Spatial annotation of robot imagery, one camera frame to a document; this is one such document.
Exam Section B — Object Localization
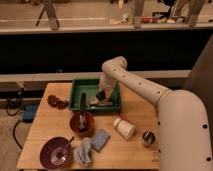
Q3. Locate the brown bead chain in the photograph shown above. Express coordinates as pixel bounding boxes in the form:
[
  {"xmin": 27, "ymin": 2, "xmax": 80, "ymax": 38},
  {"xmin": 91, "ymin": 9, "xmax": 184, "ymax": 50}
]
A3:
[{"xmin": 47, "ymin": 94, "xmax": 70, "ymax": 111}]

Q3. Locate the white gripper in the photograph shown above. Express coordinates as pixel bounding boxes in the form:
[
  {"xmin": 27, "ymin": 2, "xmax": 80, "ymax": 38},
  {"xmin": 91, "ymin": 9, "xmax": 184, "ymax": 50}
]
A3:
[{"xmin": 96, "ymin": 74, "xmax": 116, "ymax": 102}]

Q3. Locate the blue box on floor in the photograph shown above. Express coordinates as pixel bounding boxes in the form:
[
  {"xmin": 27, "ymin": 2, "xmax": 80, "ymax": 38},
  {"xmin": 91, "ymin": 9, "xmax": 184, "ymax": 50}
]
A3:
[{"xmin": 23, "ymin": 105, "xmax": 38, "ymax": 123}]

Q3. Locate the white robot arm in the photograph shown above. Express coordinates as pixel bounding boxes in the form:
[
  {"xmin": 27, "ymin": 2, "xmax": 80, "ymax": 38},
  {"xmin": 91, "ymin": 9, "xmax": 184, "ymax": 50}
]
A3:
[{"xmin": 100, "ymin": 56, "xmax": 213, "ymax": 171}]

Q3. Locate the small metal cup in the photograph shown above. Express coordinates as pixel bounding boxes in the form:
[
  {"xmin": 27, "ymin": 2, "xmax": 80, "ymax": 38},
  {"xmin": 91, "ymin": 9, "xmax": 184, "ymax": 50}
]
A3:
[{"xmin": 142, "ymin": 131, "xmax": 156, "ymax": 147}]

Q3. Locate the metal spoon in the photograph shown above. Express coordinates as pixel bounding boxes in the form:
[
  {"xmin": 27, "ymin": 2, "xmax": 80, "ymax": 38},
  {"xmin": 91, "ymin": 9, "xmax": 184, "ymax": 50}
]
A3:
[{"xmin": 57, "ymin": 136, "xmax": 75, "ymax": 159}]

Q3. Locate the blue-grey cloth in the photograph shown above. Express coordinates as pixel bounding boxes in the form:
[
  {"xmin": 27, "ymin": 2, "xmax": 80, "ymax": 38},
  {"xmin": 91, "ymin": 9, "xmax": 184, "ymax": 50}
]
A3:
[{"xmin": 74, "ymin": 137, "xmax": 92, "ymax": 166}]

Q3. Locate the green plastic tray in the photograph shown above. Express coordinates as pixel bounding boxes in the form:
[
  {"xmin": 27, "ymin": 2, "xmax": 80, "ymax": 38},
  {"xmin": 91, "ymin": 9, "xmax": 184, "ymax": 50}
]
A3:
[{"xmin": 68, "ymin": 78, "xmax": 121, "ymax": 113}]

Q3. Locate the blue sponge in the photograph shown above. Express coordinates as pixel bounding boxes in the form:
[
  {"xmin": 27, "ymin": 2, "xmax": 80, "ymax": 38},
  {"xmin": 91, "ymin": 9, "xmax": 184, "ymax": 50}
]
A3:
[{"xmin": 91, "ymin": 129, "xmax": 110, "ymax": 152}]

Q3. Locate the red bowl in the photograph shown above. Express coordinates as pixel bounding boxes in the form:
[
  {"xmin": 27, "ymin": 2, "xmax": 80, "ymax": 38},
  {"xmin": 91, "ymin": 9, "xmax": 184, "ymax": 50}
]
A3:
[{"xmin": 70, "ymin": 112, "xmax": 94, "ymax": 138}]

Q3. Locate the black brush in bowl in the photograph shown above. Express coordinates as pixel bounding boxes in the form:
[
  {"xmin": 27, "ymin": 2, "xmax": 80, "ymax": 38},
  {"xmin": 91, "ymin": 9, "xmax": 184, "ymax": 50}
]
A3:
[{"xmin": 79, "ymin": 93, "xmax": 87, "ymax": 131}]

